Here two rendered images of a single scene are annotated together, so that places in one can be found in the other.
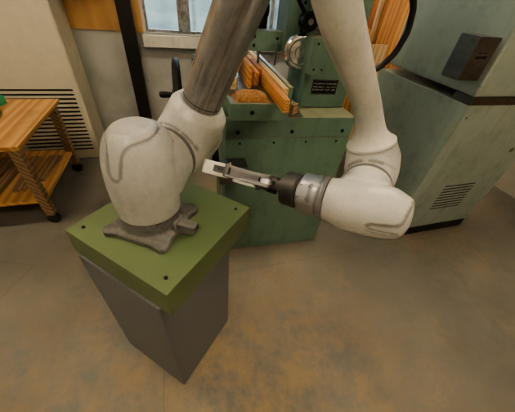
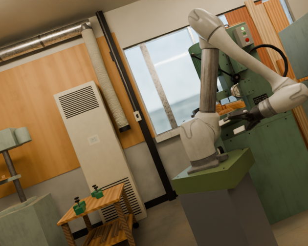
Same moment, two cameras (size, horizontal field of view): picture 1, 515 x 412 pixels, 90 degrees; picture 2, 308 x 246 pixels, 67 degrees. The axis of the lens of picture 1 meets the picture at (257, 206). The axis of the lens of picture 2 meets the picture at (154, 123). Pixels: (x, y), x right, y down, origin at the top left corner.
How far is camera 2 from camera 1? 87 cm
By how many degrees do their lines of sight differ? 44
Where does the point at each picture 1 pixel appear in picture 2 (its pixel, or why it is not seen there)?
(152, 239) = (210, 163)
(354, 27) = (243, 54)
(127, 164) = (193, 129)
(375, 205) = (287, 90)
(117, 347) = not seen: outside the picture
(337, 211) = (276, 101)
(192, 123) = (207, 117)
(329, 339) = not seen: outside the picture
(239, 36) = (213, 80)
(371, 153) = (280, 84)
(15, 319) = not seen: outside the picture
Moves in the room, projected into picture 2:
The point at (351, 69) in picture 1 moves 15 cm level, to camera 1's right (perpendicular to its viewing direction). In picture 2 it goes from (250, 63) to (281, 51)
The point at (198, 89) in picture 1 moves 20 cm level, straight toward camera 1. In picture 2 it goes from (205, 104) to (213, 101)
